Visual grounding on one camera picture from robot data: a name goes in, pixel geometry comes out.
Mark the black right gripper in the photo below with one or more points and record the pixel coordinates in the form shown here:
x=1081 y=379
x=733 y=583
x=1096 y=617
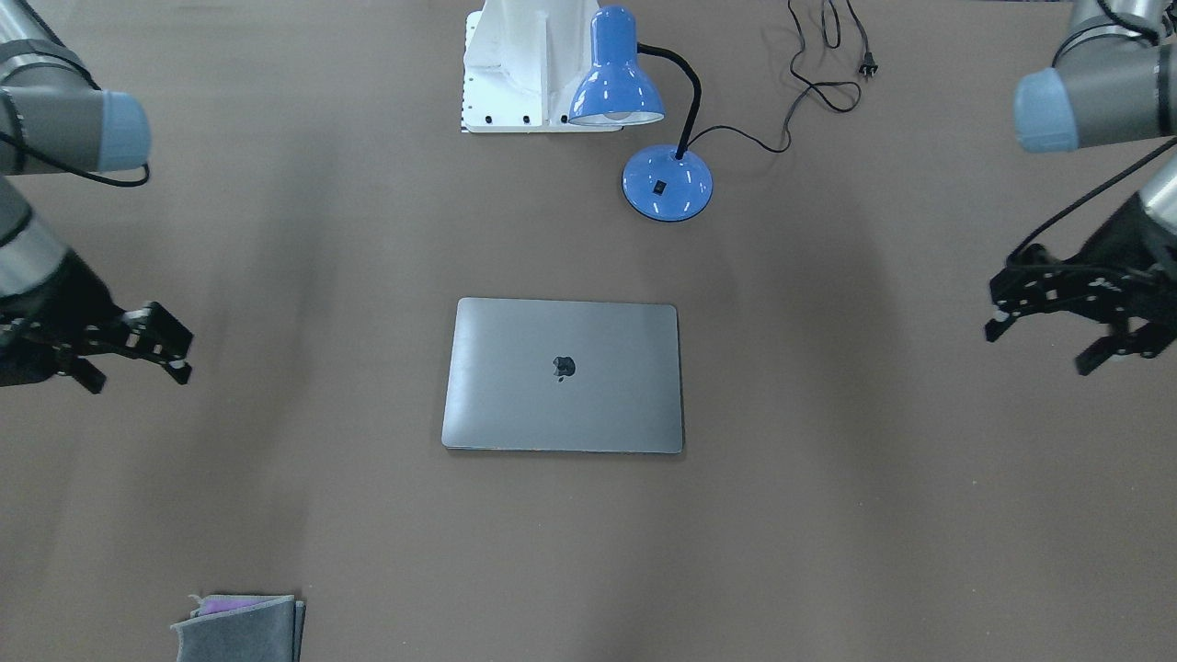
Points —
x=75 y=308

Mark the grey laptop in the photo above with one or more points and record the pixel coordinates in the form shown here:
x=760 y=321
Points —
x=539 y=375

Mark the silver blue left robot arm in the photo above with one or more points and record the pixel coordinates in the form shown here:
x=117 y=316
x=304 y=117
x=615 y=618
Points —
x=1111 y=80

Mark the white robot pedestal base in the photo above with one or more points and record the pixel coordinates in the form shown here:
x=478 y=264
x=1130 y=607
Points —
x=523 y=61

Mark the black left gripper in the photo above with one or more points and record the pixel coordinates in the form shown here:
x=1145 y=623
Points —
x=1117 y=241

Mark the blue desk lamp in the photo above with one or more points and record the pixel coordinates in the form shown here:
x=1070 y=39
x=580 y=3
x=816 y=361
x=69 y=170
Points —
x=666 y=183

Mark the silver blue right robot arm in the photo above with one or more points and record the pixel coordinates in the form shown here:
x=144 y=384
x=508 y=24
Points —
x=55 y=118

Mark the folded grey cloth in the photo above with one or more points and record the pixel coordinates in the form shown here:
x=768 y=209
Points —
x=242 y=628

